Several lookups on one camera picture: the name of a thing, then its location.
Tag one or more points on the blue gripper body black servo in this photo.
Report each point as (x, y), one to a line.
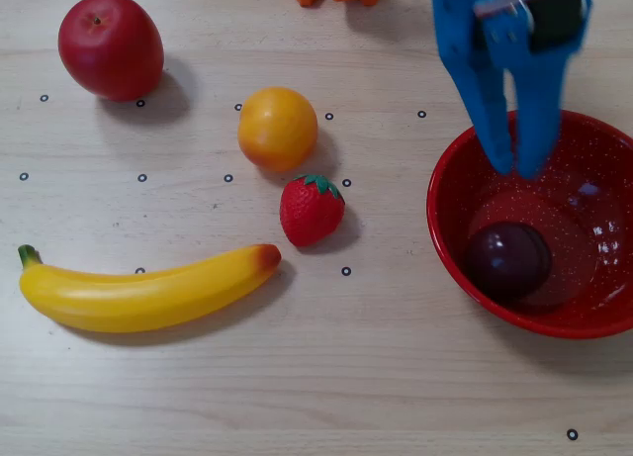
(499, 50)

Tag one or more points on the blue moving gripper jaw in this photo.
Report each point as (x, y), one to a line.
(479, 80)

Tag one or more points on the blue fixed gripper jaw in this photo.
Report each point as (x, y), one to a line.
(539, 115)

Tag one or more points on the dark purple plum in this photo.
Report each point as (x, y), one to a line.
(507, 260)

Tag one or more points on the red speckled bowl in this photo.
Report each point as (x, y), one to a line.
(593, 288)

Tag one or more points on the yellow orange round fruit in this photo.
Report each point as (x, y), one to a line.
(277, 129)

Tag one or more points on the red strawberry with green leaves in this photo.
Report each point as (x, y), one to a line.
(309, 213)

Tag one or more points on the red apple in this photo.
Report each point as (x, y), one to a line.
(111, 50)

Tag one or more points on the yellow banana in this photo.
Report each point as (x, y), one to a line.
(143, 298)

